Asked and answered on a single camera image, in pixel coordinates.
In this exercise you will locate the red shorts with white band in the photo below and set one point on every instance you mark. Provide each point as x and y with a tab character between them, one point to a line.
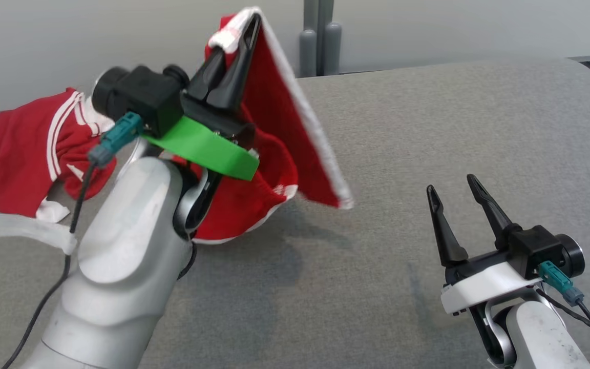
274	102

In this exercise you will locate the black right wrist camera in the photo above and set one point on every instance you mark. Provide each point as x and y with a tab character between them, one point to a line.
541	246

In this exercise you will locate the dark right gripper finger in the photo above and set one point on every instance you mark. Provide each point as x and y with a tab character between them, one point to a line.
497	220
448	241

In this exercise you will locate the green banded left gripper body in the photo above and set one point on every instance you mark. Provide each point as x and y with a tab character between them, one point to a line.
208	148

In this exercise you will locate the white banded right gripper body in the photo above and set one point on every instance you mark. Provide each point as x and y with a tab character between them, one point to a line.
484	287

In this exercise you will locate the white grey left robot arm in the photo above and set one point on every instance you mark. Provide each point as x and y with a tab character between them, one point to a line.
121	256

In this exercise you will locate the grey partition post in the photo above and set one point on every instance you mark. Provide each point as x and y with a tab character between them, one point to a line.
320	31

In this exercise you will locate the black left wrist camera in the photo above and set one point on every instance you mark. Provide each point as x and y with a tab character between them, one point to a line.
141	97

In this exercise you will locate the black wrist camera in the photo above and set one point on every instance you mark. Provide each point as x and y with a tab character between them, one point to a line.
541	246
141	97

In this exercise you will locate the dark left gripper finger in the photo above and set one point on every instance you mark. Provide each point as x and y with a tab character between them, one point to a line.
236	77
208	79

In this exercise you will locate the red white striped shirt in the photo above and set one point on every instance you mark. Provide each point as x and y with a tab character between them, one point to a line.
18	148

